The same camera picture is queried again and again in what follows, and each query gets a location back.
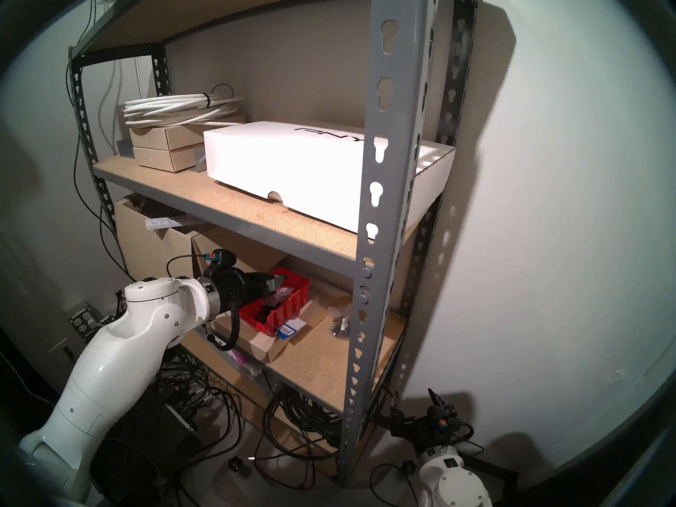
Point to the white wall plate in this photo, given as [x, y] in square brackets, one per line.
[59, 351]

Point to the pink white packaged tube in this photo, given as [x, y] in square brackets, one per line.
[236, 356]

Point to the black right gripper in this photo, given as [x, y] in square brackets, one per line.
[430, 429]

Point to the grey wall power outlet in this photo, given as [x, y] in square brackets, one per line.
[82, 321]

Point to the black star knob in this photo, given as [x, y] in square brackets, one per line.
[409, 467]
[237, 464]

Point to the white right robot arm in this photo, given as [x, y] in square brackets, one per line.
[449, 479]

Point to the red plastic bin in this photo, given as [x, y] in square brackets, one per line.
[293, 305]

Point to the flat cardboard box open lid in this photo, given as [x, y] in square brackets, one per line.
[264, 347]

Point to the clear bag of black screws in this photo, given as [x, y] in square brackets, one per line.
[338, 326]

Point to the black box on floor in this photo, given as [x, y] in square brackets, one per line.
[158, 421]

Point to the white power strip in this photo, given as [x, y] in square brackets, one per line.
[161, 222]

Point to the large white PNY box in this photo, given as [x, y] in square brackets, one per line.
[285, 162]

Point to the large open cardboard box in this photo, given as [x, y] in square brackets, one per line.
[153, 257]

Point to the grey metal rack shelf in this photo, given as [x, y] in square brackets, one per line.
[391, 141]

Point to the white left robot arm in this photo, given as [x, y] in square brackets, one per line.
[121, 353]

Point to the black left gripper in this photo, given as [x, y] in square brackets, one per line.
[232, 287]

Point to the small flat cardboard box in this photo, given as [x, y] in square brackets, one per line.
[163, 137]
[158, 160]

